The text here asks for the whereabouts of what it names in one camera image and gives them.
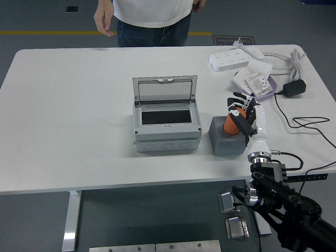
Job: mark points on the person's right hand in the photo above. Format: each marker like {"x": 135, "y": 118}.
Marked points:
{"x": 101, "y": 21}

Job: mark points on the person's left hand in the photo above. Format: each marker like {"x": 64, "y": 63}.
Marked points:
{"x": 199, "y": 5}

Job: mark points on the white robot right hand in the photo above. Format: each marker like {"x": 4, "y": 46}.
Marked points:
{"x": 260, "y": 126}

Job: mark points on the orange cylindrical battery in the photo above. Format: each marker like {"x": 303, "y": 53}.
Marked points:
{"x": 231, "y": 126}

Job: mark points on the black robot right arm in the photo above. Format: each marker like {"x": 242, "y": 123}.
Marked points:
{"x": 288, "y": 199}

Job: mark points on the person's right forearm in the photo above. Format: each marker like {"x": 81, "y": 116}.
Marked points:
{"x": 106, "y": 2}

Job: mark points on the small white adapter box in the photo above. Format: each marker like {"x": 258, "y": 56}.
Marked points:
{"x": 256, "y": 53}

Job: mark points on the clear hinged box lid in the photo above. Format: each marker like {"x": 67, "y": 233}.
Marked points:
{"x": 135, "y": 89}

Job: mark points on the silver floor socket box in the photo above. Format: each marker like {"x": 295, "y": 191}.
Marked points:
{"x": 236, "y": 229}
{"x": 225, "y": 203}

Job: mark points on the grey electrical box base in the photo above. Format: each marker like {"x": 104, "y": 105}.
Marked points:
{"x": 165, "y": 132}

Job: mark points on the black floor hatch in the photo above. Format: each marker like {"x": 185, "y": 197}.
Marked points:
{"x": 71, "y": 9}

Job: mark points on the grey block holder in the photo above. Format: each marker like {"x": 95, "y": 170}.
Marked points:
{"x": 225, "y": 147}

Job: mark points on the labelled white socket panel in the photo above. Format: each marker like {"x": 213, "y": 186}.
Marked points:
{"x": 258, "y": 83}

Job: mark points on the purple tray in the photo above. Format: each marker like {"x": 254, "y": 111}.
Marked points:
{"x": 273, "y": 85}

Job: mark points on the person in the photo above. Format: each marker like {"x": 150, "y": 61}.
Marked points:
{"x": 152, "y": 15}

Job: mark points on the brown floor sign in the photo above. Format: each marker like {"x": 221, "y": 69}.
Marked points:
{"x": 233, "y": 41}

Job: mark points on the black power adapter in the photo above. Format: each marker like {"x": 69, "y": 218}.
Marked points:
{"x": 294, "y": 88}

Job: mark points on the white power plug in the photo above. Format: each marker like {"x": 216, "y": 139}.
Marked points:
{"x": 239, "y": 45}

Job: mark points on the white square socket panel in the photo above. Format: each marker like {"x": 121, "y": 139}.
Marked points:
{"x": 261, "y": 67}

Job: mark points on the white power strip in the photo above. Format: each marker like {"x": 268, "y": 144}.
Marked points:
{"x": 228, "y": 59}

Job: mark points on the white table leg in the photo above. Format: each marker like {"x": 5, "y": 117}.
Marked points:
{"x": 71, "y": 223}
{"x": 263, "y": 225}

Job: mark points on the grey metal floor plate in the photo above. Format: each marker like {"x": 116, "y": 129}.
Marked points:
{"x": 187, "y": 246}
{"x": 122, "y": 248}

